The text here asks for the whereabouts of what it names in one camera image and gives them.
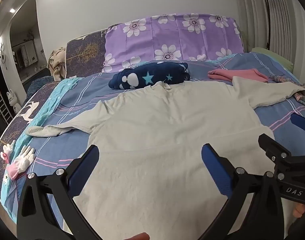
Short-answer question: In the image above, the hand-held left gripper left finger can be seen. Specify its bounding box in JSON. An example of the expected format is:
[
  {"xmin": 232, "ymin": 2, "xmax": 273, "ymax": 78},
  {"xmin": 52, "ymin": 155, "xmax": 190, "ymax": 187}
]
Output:
[{"xmin": 17, "ymin": 144, "xmax": 100, "ymax": 240}]

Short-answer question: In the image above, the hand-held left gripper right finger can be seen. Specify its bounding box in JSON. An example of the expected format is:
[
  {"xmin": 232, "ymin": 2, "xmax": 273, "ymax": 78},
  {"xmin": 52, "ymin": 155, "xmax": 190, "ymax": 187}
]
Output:
[{"xmin": 198, "ymin": 144, "xmax": 290, "ymax": 240}]

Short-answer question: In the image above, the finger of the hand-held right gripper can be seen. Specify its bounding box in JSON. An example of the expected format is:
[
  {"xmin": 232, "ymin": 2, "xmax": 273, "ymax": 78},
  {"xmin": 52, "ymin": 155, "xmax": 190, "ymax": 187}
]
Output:
[
  {"xmin": 258, "ymin": 133, "xmax": 294, "ymax": 162},
  {"xmin": 291, "ymin": 114, "xmax": 305, "ymax": 133}
]

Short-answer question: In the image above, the white long-sleeve shirt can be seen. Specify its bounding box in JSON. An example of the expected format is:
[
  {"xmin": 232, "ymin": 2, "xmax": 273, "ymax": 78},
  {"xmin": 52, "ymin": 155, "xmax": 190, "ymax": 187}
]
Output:
[{"xmin": 26, "ymin": 76, "xmax": 305, "ymax": 240}]

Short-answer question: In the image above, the person's right hand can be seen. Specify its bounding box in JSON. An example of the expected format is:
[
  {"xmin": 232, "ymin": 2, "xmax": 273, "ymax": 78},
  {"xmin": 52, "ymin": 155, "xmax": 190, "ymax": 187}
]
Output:
[{"xmin": 293, "ymin": 202, "xmax": 305, "ymax": 218}]

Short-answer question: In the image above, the person's left hand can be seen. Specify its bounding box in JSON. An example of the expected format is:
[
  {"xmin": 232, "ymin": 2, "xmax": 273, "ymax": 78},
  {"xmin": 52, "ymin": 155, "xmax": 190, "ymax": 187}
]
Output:
[{"xmin": 127, "ymin": 232, "xmax": 150, "ymax": 240}]

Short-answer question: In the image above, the floral patterned cloth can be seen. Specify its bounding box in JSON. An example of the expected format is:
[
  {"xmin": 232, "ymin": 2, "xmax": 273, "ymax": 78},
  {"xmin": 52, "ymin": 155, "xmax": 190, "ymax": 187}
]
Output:
[{"xmin": 269, "ymin": 74, "xmax": 305, "ymax": 109}]

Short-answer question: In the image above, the white glove with pink cuff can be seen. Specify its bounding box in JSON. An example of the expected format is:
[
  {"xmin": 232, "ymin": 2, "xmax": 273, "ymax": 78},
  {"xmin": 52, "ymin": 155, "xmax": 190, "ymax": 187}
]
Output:
[
  {"xmin": 6, "ymin": 146, "xmax": 36, "ymax": 180},
  {"xmin": 0, "ymin": 140, "xmax": 16, "ymax": 163}
]

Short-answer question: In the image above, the teal blanket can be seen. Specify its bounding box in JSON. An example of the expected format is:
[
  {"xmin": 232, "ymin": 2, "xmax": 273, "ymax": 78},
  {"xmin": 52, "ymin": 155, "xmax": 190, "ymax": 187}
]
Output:
[{"xmin": 0, "ymin": 76, "xmax": 83, "ymax": 220}]

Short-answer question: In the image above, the green pillow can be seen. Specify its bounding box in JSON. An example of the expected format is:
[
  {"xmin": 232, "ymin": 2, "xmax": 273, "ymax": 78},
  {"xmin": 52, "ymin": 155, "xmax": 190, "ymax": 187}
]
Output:
[{"xmin": 251, "ymin": 47, "xmax": 294, "ymax": 71}]

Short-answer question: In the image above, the pink garment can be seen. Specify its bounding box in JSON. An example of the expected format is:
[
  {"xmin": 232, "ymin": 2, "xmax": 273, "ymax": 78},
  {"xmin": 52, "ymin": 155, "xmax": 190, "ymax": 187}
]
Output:
[{"xmin": 208, "ymin": 68, "xmax": 269, "ymax": 83}]

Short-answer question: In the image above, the dark blue knit blanket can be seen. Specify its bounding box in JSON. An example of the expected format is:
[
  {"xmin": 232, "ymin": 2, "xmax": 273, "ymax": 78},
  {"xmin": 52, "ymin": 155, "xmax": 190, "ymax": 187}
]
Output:
[{"xmin": 26, "ymin": 76, "xmax": 56, "ymax": 98}]

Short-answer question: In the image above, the white cat figurine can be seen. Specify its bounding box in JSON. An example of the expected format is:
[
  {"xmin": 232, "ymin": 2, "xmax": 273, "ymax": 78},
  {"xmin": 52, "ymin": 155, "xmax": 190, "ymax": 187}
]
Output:
[{"xmin": 6, "ymin": 90, "xmax": 22, "ymax": 113}]

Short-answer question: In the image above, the white rack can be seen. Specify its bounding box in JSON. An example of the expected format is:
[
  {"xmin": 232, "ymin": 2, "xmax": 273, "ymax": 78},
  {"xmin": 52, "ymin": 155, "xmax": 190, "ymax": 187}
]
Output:
[{"xmin": 0, "ymin": 97, "xmax": 13, "ymax": 125}]

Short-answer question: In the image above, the beige knit garment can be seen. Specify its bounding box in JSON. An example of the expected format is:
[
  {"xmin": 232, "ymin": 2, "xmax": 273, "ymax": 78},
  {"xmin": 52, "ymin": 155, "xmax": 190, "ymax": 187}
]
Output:
[{"xmin": 47, "ymin": 47, "xmax": 67, "ymax": 81}]

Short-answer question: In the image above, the navy star print garment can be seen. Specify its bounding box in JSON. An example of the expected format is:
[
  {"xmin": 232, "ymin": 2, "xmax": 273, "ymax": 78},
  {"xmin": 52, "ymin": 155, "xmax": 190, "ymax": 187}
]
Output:
[{"xmin": 108, "ymin": 61, "xmax": 191, "ymax": 90}]

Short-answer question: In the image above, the dark deer print mattress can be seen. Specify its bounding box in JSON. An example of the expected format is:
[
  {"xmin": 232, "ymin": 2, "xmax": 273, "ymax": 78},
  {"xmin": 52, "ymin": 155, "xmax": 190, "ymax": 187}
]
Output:
[{"xmin": 0, "ymin": 34, "xmax": 110, "ymax": 188}]

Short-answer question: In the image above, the black floor lamp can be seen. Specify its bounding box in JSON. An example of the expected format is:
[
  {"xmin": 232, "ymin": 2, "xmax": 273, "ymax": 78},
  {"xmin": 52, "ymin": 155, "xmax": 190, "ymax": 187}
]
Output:
[{"xmin": 261, "ymin": 0, "xmax": 274, "ymax": 52}]

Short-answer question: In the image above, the purple floral pillow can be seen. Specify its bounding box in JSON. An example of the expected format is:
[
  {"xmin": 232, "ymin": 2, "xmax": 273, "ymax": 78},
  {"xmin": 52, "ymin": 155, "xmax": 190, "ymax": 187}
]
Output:
[{"xmin": 102, "ymin": 14, "xmax": 245, "ymax": 73}]

